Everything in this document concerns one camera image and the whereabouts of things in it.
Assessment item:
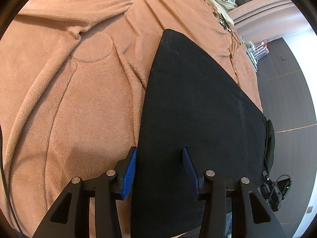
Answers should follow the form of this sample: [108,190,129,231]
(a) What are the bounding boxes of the black cable with connectors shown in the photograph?
[213,11,243,46]

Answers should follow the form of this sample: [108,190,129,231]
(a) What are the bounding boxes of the white bedside drawer cabinet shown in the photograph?
[242,38,258,72]

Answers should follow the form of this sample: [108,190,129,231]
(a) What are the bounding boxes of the pink curtain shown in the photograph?
[228,0,310,44]

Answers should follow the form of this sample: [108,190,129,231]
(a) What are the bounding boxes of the black pants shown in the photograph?
[131,29,268,237]

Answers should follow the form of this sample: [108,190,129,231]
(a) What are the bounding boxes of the brown fleece blanket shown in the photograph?
[1,0,261,236]

